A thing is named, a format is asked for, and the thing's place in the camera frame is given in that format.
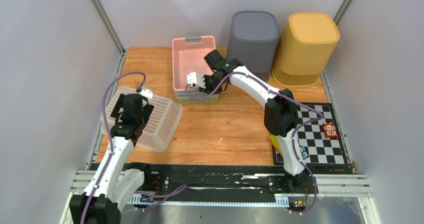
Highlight green orange toy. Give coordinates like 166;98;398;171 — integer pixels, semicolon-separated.
269;134;281;155

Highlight right corner metal post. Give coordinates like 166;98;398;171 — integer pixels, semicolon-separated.
333;0;353;25

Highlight green perforated basket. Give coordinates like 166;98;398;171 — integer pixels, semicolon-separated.
177;94;220;105

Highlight grey slatted waste bin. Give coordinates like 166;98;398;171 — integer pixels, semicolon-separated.
226;11;280;83

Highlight blue white small toy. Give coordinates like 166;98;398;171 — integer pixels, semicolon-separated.
299;145;310;160

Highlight red round toy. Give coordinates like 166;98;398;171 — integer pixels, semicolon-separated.
322;122;339;139

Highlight blue perforated basket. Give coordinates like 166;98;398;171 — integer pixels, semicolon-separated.
175;91;202;99

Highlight left corner metal post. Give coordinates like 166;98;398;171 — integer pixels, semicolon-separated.
90;0;126;56

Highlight black white checkerboard mat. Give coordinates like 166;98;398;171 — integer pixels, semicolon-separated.
267;100;349;166

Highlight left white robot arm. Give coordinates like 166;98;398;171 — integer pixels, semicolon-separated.
69;90;154;224

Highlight pink perforated basket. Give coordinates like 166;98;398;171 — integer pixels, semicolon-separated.
171;35;216;92

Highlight white perforated basket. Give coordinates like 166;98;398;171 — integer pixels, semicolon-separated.
100;86;183;152

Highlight corner metal post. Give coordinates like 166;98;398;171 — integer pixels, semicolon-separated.
333;0;353;25
90;0;126;56

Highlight yellow slatted waste bin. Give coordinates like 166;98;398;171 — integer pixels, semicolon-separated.
270;12;340;89

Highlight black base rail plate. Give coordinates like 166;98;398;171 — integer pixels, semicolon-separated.
123;162;362;205

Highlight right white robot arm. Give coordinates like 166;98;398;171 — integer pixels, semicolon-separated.
186;50;310;193

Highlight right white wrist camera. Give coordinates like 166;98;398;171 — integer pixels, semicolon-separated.
186;72;206;89

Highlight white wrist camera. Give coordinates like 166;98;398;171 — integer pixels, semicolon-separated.
186;72;206;89
136;87;154;102

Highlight aluminium frame rails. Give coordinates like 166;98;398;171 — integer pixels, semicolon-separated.
59;169;382;224

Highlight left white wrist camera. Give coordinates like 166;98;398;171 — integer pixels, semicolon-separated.
136;87;154;102

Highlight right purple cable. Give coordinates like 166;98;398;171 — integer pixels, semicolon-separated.
184;71;325;216

